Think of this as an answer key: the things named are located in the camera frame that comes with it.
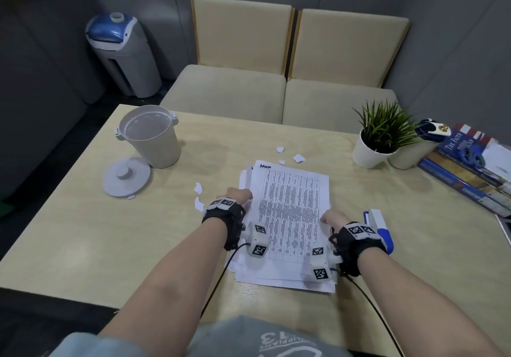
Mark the person's left hand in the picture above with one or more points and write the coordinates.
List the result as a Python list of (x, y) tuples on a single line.
[(233, 197)]

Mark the person's right hand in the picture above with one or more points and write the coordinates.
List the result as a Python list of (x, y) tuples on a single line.
[(339, 219)]

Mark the person's right fingers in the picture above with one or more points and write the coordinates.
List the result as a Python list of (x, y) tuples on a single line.
[(329, 217)]

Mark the person's left fingers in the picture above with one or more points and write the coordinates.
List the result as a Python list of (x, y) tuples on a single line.
[(242, 195)]

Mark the stack of printed paper sheets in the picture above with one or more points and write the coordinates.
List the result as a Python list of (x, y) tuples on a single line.
[(291, 197)]

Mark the person's left forearm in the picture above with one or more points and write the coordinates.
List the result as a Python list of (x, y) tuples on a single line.
[(171, 281)]

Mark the person's right forearm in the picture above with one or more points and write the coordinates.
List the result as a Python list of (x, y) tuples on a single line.
[(411, 301)]

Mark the white tagged hand tracker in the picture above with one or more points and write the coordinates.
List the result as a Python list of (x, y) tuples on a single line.
[(221, 204), (361, 231)]

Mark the white blue stapler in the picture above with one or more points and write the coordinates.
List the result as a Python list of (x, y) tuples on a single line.
[(381, 229)]

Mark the green plant in white pot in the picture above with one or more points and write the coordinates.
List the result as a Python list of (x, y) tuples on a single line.
[(373, 153)]

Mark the plain white pot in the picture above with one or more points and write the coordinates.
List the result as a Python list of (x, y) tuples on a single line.
[(411, 155)]

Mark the white plastic bucket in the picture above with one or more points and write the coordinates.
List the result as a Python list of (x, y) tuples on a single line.
[(153, 141)]

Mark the white round bucket lid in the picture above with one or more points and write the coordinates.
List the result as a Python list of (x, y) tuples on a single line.
[(125, 177)]

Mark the blue spine book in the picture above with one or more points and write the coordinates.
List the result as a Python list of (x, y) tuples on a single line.
[(447, 175)]

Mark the dark blue white gadget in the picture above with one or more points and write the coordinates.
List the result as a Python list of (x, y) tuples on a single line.
[(431, 128)]

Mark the beige cushioned chair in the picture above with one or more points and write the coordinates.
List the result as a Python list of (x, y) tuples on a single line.
[(235, 57), (339, 65)]

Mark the brown spine book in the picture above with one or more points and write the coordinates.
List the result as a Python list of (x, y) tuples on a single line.
[(459, 167)]

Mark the blue cover book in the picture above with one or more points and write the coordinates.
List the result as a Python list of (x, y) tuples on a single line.
[(451, 145)]

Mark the person's grey printed shirt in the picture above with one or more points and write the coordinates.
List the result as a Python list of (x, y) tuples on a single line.
[(239, 338)]

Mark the grey flat device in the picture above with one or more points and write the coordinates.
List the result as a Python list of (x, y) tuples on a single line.
[(505, 229)]

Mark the white blue water dispenser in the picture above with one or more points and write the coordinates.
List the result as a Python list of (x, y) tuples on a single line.
[(127, 61)]

